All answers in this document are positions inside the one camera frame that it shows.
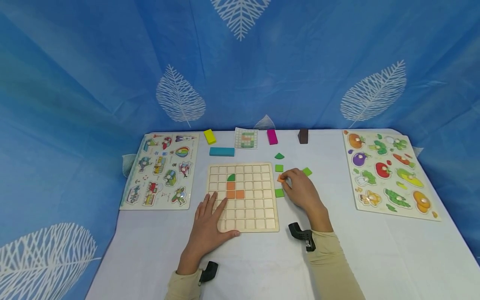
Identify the person's left hand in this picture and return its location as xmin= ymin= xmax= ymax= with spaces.
xmin=176 ymin=192 xmax=241 ymax=275

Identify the person's right hand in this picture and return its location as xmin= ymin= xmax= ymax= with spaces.
xmin=280 ymin=168 xmax=334 ymax=233

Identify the wooden grid board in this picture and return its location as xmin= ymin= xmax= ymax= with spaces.
xmin=206 ymin=162 xmax=280 ymax=233

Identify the person's left forearm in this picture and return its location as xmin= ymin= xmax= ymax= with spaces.
xmin=164 ymin=267 xmax=206 ymax=300

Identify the person's right forearm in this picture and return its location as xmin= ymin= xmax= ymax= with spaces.
xmin=305 ymin=228 xmax=367 ymax=300

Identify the black wrist band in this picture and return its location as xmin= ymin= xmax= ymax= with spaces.
xmin=198 ymin=261 xmax=219 ymax=286
xmin=287 ymin=222 xmax=317 ymax=253

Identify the vehicle peg puzzle board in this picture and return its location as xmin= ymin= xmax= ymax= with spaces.
xmin=119 ymin=133 xmax=200 ymax=210

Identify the grid pattern card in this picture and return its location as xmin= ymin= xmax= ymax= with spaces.
xmin=234 ymin=127 xmax=259 ymax=150

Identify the vegetable peg puzzle board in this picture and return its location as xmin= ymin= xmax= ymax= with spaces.
xmin=342 ymin=130 xmax=442 ymax=222

